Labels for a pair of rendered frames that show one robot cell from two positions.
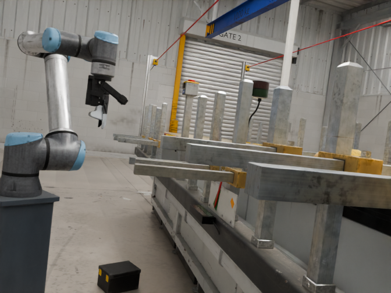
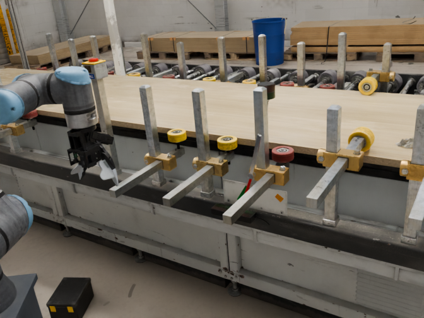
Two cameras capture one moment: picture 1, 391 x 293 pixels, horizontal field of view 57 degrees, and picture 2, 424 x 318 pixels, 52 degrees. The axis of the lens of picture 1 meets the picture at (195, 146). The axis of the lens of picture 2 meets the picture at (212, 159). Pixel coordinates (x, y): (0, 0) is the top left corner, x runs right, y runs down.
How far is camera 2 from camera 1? 1.09 m
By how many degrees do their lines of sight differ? 44
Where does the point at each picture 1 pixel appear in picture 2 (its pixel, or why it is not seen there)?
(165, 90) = not seen: outside the picture
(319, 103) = not seen: outside the picture
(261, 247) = (335, 224)
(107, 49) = (89, 93)
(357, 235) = (377, 185)
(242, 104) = (264, 111)
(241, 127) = (265, 132)
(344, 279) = (368, 212)
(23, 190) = (7, 296)
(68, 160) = (23, 228)
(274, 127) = (337, 141)
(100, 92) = (95, 146)
